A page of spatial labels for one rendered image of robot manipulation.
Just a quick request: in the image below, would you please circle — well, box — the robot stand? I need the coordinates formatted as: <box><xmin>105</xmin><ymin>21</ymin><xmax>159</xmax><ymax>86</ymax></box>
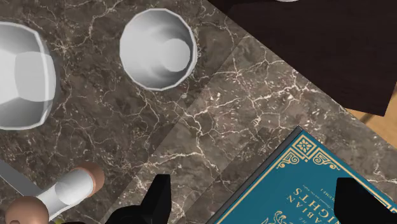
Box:
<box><xmin>207</xmin><ymin>0</ymin><xmax>397</xmax><ymax>117</ymax></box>

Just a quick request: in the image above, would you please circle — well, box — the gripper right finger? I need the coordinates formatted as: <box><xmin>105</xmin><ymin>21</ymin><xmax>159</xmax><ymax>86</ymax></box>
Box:
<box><xmin>333</xmin><ymin>177</ymin><xmax>397</xmax><ymax>224</ymax></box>

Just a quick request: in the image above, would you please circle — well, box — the white cup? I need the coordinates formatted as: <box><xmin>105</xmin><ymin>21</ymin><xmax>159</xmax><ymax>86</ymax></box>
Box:
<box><xmin>118</xmin><ymin>8</ymin><xmax>199</xmax><ymax>92</ymax></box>

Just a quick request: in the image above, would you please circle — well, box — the grey flat blade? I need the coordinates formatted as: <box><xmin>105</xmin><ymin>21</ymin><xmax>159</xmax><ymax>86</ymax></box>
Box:
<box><xmin>0</xmin><ymin>159</ymin><xmax>43</xmax><ymax>198</ymax></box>

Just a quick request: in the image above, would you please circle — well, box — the white bowl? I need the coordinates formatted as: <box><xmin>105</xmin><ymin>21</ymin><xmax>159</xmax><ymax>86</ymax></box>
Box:
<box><xmin>0</xmin><ymin>20</ymin><xmax>57</xmax><ymax>131</ymax></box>

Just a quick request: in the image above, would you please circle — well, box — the white cylinder with brown ends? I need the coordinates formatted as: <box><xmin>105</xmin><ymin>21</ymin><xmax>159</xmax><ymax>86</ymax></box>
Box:
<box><xmin>4</xmin><ymin>160</ymin><xmax>106</xmax><ymax>224</ymax></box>

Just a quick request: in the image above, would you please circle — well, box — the teal book with gold ornament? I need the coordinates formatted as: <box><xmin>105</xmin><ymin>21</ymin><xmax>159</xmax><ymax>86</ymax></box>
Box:
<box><xmin>205</xmin><ymin>125</ymin><xmax>397</xmax><ymax>224</ymax></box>

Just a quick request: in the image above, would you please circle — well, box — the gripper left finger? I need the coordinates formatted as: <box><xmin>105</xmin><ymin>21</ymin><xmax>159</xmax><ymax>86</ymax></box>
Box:
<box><xmin>104</xmin><ymin>173</ymin><xmax>172</xmax><ymax>224</ymax></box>

